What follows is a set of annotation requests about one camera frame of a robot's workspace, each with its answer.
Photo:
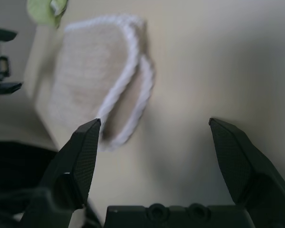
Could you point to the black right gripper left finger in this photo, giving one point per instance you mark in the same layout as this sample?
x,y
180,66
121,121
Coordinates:
x,y
69,171

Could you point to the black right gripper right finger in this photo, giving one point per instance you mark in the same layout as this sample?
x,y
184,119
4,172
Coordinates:
x,y
247,171

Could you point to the beige towel with white trim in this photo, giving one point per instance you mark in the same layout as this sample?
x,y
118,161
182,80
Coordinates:
x,y
85,66

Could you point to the green folded towel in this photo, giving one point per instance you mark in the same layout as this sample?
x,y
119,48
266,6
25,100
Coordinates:
x,y
42,12

